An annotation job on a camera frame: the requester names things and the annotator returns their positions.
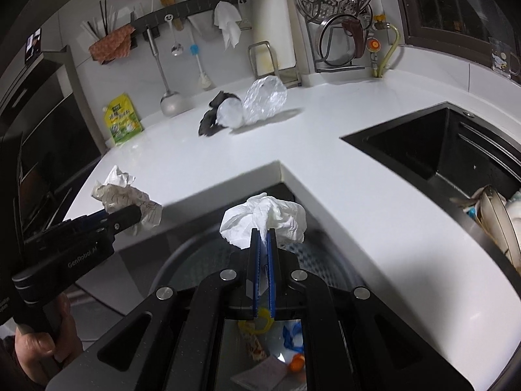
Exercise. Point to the steel cutting board rack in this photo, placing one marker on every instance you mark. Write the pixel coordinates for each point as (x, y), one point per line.
(264, 62)

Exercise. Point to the yellow plastic lid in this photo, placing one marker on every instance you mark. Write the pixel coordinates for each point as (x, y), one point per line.
(260, 325)

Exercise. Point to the white tissue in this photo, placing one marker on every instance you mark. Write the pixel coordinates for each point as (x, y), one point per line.
(264, 212)

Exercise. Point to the glass mug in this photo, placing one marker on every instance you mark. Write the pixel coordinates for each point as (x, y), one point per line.
(504, 60)

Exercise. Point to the orange hanging rag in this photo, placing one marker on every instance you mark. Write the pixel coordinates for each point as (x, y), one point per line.
(114, 46)

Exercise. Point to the black wall hook rail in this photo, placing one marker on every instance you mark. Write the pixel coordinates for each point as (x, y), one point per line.
(202, 10)

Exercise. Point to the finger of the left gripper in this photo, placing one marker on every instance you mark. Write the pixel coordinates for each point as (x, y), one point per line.
(94, 218)

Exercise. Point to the glass pot lid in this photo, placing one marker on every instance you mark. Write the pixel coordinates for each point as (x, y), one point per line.
(340, 39)

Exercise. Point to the white hanging cloth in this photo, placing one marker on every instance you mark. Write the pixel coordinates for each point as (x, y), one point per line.
(226, 18)

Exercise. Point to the dishes in sink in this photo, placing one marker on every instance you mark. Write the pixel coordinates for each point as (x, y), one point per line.
(487, 208)

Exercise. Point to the black oven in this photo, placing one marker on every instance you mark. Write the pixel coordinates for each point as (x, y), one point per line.
(61, 142)

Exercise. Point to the steel lid rack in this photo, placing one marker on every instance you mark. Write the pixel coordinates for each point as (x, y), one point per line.
(365, 16)

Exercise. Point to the steel spatula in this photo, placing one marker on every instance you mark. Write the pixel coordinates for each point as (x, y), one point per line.
(172, 102)

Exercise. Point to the white cutting board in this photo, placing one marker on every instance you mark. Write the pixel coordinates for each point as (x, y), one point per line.
(271, 23)

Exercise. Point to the yellow detergent pouch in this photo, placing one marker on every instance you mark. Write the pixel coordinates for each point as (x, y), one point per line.
(121, 119)

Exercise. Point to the blue white bottle brush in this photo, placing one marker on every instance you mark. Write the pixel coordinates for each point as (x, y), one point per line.
(205, 81)

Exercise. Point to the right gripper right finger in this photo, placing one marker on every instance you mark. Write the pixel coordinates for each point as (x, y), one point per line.
(272, 271)

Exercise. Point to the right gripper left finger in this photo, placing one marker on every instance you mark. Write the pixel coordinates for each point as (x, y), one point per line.
(254, 271)

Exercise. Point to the clear plastic bag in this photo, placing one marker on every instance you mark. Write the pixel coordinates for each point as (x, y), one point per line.
(264, 99)

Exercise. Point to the black kitchen sink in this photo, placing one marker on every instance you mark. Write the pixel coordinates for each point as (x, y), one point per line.
(448, 154)

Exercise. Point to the orange peel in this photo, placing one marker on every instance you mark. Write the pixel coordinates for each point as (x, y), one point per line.
(297, 363)

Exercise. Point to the left hand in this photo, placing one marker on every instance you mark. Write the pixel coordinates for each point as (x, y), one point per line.
(32, 349)

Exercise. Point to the dark grey cloth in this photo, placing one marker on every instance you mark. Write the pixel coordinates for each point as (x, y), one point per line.
(208, 125)

